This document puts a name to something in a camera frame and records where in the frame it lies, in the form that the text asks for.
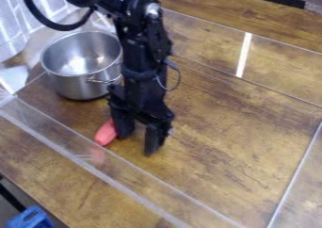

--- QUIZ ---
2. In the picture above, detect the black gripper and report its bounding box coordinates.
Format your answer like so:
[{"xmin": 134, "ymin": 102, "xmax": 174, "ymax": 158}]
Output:
[{"xmin": 108, "ymin": 69, "xmax": 175, "ymax": 155}]

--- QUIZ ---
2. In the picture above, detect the pink handled metal spoon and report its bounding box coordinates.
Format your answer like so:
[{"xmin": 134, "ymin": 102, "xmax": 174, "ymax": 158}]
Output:
[{"xmin": 95, "ymin": 119, "xmax": 117, "ymax": 146}]

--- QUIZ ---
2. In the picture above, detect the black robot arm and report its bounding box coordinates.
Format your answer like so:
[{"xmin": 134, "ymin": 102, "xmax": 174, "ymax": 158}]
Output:
[{"xmin": 67, "ymin": 0, "xmax": 175, "ymax": 155}]

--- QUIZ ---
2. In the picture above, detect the stainless steel pot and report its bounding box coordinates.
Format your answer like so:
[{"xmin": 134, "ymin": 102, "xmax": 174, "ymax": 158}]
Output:
[{"xmin": 40, "ymin": 31, "xmax": 122, "ymax": 100}]

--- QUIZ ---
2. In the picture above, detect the blue plastic crate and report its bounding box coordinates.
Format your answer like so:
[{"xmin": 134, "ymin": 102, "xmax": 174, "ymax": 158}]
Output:
[{"xmin": 5, "ymin": 205, "xmax": 55, "ymax": 228}]

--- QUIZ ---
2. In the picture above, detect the white checkered curtain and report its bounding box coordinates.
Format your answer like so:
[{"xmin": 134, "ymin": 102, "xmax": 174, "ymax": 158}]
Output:
[{"xmin": 0, "ymin": 0, "xmax": 77, "ymax": 62}]

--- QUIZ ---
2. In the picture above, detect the clear acrylic barrier wall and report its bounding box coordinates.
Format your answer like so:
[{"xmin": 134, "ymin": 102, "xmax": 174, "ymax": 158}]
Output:
[{"xmin": 0, "ymin": 95, "xmax": 240, "ymax": 228}]

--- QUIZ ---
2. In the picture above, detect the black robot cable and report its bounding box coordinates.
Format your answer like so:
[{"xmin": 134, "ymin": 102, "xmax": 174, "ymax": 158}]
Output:
[{"xmin": 16, "ymin": 0, "xmax": 96, "ymax": 32}]

